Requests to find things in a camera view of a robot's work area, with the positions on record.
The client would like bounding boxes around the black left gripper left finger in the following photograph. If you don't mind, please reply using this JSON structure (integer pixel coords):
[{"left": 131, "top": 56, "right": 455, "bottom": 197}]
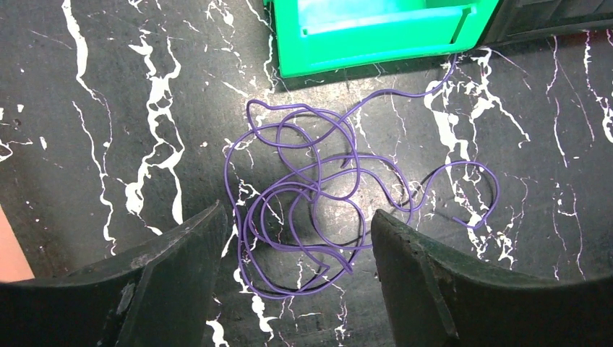
[{"left": 1, "top": 202, "right": 228, "bottom": 346}]

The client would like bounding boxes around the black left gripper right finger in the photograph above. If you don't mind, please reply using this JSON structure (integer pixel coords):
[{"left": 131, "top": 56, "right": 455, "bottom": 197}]
[{"left": 371, "top": 210, "right": 612, "bottom": 346}]

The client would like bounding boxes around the purple cable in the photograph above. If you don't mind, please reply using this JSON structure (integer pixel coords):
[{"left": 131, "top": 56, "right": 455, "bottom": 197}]
[{"left": 223, "top": 52, "right": 500, "bottom": 301}]

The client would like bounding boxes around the peach plastic file rack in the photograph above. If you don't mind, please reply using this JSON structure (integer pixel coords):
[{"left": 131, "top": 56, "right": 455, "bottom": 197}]
[{"left": 1, "top": 210, "right": 35, "bottom": 283}]

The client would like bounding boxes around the black plastic bin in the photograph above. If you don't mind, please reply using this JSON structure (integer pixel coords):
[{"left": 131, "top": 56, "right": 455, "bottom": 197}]
[{"left": 477, "top": 0, "right": 612, "bottom": 46}]

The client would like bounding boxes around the green plastic bin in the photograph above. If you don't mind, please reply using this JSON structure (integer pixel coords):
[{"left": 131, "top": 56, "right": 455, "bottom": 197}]
[{"left": 264, "top": 0, "right": 498, "bottom": 77}]

